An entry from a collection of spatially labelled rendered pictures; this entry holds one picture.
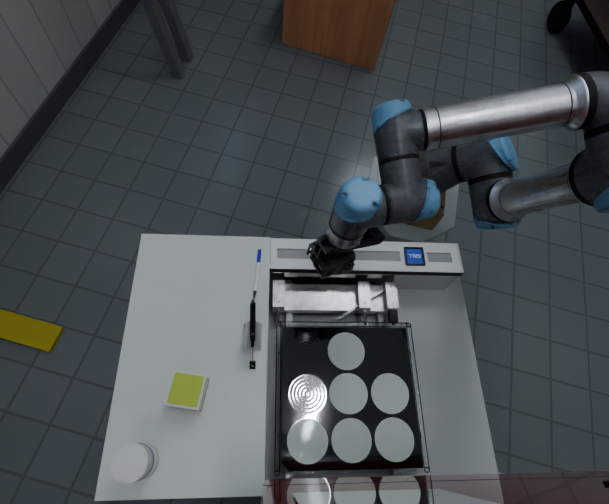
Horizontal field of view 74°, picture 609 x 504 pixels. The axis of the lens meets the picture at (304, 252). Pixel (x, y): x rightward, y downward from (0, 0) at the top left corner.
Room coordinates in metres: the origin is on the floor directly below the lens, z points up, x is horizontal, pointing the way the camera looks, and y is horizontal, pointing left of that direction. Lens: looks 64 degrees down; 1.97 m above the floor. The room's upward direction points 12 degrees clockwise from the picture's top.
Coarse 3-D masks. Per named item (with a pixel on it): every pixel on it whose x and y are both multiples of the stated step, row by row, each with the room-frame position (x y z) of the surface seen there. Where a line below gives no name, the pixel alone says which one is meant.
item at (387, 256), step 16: (272, 240) 0.51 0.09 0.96; (288, 240) 0.52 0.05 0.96; (304, 240) 0.53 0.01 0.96; (272, 256) 0.46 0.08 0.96; (288, 256) 0.47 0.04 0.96; (304, 256) 0.48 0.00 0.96; (368, 256) 0.52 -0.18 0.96; (384, 256) 0.53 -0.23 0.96; (400, 256) 0.54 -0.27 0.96; (432, 256) 0.57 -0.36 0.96; (448, 256) 0.58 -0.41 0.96; (448, 272) 0.53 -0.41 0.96
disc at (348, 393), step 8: (344, 376) 0.20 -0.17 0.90; (352, 376) 0.20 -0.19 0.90; (336, 384) 0.17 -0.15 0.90; (344, 384) 0.18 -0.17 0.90; (352, 384) 0.18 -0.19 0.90; (360, 384) 0.18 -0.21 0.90; (336, 392) 0.15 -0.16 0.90; (344, 392) 0.16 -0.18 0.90; (352, 392) 0.16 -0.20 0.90; (360, 392) 0.16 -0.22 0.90; (336, 400) 0.13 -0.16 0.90; (344, 400) 0.14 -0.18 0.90; (352, 400) 0.14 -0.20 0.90; (360, 400) 0.15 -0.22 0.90; (336, 408) 0.11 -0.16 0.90; (344, 408) 0.12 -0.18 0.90; (352, 408) 0.12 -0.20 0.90; (360, 408) 0.13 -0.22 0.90
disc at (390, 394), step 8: (384, 376) 0.22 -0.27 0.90; (392, 376) 0.22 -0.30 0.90; (376, 384) 0.19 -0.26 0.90; (384, 384) 0.20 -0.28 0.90; (392, 384) 0.20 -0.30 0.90; (400, 384) 0.21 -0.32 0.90; (376, 392) 0.17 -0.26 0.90; (384, 392) 0.18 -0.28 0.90; (392, 392) 0.18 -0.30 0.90; (400, 392) 0.19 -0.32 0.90; (408, 392) 0.19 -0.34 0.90; (376, 400) 0.15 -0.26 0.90; (384, 400) 0.16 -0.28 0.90; (392, 400) 0.16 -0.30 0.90; (400, 400) 0.17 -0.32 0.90; (408, 400) 0.17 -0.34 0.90; (384, 408) 0.14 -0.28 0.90; (392, 408) 0.14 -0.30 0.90; (400, 408) 0.15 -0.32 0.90
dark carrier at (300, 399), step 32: (288, 352) 0.23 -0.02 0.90; (320, 352) 0.24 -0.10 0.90; (384, 352) 0.28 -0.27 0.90; (288, 384) 0.15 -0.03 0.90; (320, 384) 0.16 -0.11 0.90; (288, 416) 0.07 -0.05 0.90; (320, 416) 0.09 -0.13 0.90; (352, 416) 0.10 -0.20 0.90; (384, 416) 0.12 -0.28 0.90; (416, 416) 0.14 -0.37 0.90; (416, 448) 0.06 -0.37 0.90
